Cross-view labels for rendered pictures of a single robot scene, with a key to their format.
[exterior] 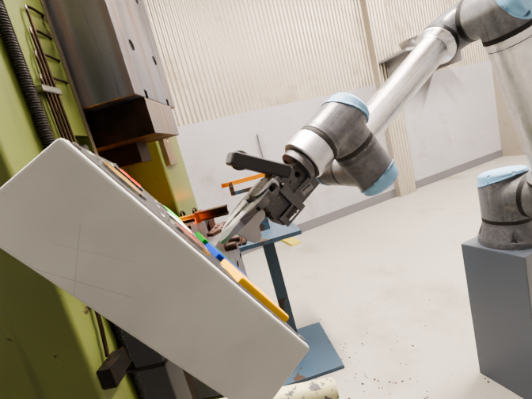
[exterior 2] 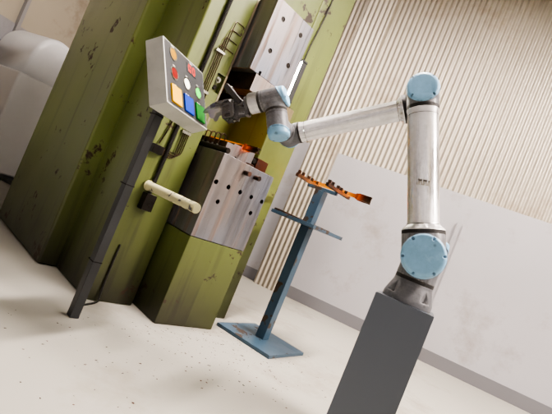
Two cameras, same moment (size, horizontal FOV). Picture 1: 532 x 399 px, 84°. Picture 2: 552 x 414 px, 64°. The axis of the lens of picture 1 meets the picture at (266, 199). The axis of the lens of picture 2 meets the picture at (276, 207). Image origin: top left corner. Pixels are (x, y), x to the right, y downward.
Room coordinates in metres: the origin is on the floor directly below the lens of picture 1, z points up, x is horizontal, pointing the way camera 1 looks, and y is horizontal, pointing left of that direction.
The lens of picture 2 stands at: (-0.67, -1.47, 0.71)
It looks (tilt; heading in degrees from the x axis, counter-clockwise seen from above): 1 degrees up; 40
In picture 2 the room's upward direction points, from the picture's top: 22 degrees clockwise
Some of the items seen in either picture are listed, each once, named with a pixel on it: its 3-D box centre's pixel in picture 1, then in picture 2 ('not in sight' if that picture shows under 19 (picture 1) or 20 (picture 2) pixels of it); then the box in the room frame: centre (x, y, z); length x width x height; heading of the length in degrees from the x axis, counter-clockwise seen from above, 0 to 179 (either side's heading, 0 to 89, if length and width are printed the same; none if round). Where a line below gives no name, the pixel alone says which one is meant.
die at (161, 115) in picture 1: (99, 135); (241, 88); (0.95, 0.44, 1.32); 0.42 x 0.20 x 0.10; 85
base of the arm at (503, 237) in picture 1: (507, 227); (410, 290); (1.03, -0.84, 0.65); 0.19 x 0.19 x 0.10
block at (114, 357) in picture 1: (114, 368); (157, 149); (0.56, 0.39, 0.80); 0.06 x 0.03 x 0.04; 175
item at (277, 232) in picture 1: (264, 230); (307, 224); (1.49, 0.05, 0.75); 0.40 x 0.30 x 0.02; 6
